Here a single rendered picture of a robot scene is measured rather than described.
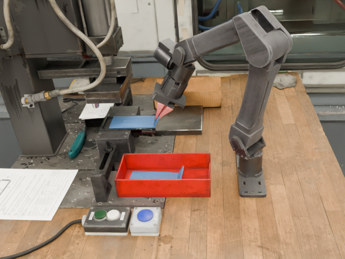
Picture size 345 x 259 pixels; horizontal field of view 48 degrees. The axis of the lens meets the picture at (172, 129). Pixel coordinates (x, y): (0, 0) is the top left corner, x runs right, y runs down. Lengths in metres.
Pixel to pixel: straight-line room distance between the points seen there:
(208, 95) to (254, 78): 0.50
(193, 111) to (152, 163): 0.33
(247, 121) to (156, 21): 0.86
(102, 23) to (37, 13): 0.17
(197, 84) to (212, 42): 0.56
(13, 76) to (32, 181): 0.31
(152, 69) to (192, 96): 0.43
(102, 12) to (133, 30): 0.71
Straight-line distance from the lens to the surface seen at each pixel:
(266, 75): 0.89
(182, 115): 1.34
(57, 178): 1.19
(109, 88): 1.08
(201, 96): 1.40
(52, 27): 1.08
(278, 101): 1.47
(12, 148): 2.33
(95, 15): 1.06
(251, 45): 0.87
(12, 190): 1.20
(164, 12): 1.70
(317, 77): 1.76
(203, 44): 0.99
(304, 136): 1.28
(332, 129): 1.93
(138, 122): 1.19
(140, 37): 1.77
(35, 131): 1.26
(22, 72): 1.17
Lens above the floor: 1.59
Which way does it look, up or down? 32 degrees down
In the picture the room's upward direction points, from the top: 5 degrees counter-clockwise
